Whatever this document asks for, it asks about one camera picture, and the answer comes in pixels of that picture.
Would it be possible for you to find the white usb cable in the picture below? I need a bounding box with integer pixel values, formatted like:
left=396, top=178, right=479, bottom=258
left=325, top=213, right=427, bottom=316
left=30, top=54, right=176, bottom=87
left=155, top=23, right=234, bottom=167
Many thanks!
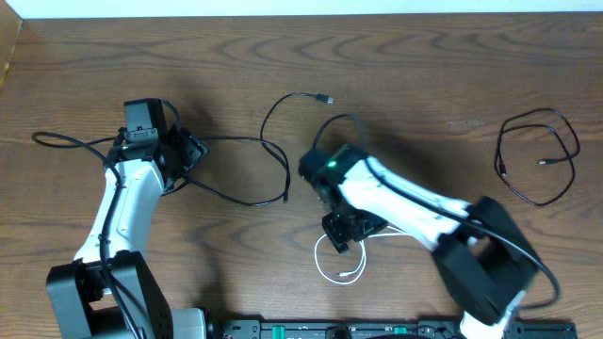
left=313, top=225, right=411, bottom=286

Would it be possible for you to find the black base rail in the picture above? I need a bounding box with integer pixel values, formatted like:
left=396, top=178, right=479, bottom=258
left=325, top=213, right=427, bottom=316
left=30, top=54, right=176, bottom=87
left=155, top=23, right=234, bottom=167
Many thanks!
left=205, top=318, right=579, bottom=339

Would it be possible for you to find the right camera cable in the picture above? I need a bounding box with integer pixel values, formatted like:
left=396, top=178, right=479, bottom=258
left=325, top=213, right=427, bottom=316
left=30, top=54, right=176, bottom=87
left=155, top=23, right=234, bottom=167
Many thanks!
left=312, top=113, right=562, bottom=339

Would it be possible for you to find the black usb cable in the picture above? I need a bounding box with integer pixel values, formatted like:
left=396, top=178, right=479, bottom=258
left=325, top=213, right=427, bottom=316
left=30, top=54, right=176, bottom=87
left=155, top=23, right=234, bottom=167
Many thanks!
left=162, top=92, right=335, bottom=208
left=493, top=107, right=581, bottom=208

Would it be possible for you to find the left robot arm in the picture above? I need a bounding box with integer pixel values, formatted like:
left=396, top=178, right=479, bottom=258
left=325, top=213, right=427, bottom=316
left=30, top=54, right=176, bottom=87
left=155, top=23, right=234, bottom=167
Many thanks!
left=46, top=98, right=207, bottom=338

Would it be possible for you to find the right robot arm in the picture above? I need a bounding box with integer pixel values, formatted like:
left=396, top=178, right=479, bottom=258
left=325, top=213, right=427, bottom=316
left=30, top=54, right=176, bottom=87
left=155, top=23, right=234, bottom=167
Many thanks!
left=298, top=144, right=539, bottom=338

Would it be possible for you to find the camera cable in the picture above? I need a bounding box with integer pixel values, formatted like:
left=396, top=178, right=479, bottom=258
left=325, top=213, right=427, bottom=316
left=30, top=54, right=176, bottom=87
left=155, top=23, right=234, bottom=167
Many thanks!
left=312, top=113, right=562, bottom=339
left=31, top=131, right=142, bottom=339

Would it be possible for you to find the left camera cable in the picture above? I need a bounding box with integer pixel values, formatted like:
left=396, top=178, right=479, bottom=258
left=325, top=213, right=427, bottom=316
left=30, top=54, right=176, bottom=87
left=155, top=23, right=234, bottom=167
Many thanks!
left=31, top=131, right=142, bottom=339

